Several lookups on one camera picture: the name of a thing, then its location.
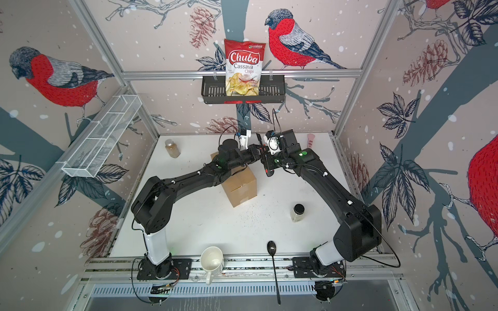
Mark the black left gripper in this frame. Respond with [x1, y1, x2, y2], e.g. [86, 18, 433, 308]
[227, 144, 269, 171]

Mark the red black utility knife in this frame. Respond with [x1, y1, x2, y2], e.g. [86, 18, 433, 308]
[256, 133, 275, 177]

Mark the brown cardboard express box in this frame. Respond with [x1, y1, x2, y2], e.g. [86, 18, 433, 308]
[221, 167, 258, 207]

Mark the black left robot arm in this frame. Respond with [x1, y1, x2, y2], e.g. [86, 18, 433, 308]
[131, 139, 269, 266]

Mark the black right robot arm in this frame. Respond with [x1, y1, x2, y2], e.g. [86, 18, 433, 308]
[261, 130, 382, 266]

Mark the black lid glass jar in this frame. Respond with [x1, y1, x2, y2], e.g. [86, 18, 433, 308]
[290, 203, 305, 222]

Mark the brown spice jar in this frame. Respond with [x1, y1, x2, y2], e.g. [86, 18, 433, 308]
[165, 139, 181, 158]

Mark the Chuba cassava chips bag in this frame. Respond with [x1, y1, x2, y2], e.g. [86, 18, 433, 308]
[224, 39, 266, 96]

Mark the black long spoon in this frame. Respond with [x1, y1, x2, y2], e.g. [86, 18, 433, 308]
[267, 241, 281, 305]

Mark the cream ceramic mug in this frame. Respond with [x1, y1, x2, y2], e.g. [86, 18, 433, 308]
[200, 246, 224, 285]

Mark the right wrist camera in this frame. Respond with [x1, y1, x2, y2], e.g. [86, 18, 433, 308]
[263, 131, 281, 155]

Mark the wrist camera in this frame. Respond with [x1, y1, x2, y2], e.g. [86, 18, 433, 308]
[263, 131, 281, 155]
[239, 130, 252, 150]

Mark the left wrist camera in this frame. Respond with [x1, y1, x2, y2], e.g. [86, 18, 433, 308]
[239, 130, 252, 150]

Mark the black wire wall basket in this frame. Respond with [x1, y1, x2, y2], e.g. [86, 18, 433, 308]
[201, 74, 285, 104]

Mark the aluminium front rail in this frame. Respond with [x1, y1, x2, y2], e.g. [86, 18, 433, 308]
[81, 255, 404, 283]

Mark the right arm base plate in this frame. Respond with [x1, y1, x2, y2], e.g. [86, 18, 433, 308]
[288, 257, 346, 279]

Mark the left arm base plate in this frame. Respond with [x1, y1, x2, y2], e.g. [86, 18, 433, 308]
[137, 256, 193, 281]

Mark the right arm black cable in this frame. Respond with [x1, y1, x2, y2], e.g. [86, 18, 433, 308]
[361, 209, 402, 269]

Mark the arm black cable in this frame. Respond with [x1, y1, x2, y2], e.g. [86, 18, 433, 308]
[361, 209, 402, 269]
[130, 256, 182, 305]

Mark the white wire mesh shelf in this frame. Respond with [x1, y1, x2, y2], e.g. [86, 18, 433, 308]
[62, 95, 142, 178]

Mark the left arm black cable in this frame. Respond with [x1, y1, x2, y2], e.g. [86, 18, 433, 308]
[130, 256, 182, 305]

